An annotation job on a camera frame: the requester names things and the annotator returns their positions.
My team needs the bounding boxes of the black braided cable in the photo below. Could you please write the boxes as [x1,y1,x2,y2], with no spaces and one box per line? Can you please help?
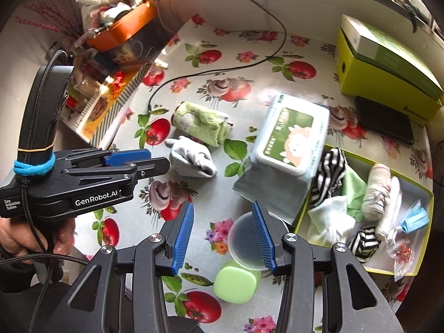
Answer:
[0,49,89,333]

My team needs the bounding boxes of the green cloth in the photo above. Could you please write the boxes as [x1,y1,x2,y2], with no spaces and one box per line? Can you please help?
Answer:
[342,170,368,223]

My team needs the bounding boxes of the green white carton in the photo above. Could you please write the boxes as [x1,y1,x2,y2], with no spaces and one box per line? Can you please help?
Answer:
[340,14,444,101]

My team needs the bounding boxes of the green square case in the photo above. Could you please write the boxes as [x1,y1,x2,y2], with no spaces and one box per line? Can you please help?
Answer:
[213,262,261,304]

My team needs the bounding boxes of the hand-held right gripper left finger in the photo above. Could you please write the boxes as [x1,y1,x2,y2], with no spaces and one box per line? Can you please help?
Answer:
[45,201,195,333]

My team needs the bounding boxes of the person's left hand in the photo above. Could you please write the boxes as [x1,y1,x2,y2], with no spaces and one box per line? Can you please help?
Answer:
[0,217,76,256]

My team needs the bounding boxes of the black flat box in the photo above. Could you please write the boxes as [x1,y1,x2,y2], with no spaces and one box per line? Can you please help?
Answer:
[354,95,416,145]

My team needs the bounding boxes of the dark printed box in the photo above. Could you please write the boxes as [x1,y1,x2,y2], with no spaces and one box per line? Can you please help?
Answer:
[94,22,183,77]

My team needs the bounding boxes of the green shoe box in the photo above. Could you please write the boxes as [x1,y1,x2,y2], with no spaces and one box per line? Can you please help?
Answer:
[335,28,444,123]

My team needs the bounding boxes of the red dried twigs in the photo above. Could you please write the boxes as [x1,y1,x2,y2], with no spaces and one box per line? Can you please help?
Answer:
[22,0,82,40]

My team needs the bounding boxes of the green plush towel roll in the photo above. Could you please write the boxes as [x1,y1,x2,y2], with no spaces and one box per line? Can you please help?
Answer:
[171,102,234,147]

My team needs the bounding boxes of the orange tray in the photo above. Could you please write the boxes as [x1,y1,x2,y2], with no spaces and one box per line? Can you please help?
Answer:
[86,2,158,51]

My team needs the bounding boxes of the grey blue pouch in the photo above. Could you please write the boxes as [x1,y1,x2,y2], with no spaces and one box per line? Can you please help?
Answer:
[232,165,313,226]

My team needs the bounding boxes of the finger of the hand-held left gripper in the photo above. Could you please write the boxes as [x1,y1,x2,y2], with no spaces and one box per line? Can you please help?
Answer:
[57,148,152,166]
[59,157,170,187]

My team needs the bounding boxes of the black white striped sock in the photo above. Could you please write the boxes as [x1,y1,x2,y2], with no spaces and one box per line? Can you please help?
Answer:
[347,225,381,263]
[310,147,347,205]

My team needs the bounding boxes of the yellow patterned box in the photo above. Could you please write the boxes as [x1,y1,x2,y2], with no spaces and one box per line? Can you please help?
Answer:
[62,71,148,143]

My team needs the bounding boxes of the grey white glove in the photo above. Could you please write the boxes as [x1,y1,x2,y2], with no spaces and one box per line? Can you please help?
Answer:
[165,137,218,178]

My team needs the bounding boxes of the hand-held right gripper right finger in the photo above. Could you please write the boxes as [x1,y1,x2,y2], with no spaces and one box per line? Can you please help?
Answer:
[251,200,405,333]

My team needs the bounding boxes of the thin black cable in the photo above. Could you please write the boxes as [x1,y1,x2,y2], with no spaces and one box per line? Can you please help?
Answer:
[147,0,287,113]

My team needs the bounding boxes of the blue face mask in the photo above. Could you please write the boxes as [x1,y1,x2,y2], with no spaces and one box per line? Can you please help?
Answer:
[395,199,431,234]

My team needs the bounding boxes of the white fluffy towel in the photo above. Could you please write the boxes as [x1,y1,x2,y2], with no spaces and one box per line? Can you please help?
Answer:
[376,177,403,241]

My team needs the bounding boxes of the white sock pink stripes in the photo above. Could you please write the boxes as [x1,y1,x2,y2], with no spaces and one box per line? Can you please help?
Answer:
[361,164,393,221]

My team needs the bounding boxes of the yellow rubber band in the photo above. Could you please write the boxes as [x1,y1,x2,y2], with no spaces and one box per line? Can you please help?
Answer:
[17,142,56,152]

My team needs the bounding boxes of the wet wipes pack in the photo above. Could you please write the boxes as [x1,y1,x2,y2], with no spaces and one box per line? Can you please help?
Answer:
[251,94,330,177]

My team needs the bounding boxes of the person's left forearm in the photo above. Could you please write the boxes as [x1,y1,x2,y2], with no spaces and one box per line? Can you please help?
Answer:
[0,248,39,292]

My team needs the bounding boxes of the black hanging strap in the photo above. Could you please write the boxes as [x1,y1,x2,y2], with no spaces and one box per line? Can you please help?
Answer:
[402,0,419,28]

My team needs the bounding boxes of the clear round plastic container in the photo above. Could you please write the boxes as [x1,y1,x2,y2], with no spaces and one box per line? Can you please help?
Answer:
[227,211,289,271]

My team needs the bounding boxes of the blue hair tie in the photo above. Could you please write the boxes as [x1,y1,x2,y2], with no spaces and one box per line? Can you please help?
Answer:
[14,154,56,176]

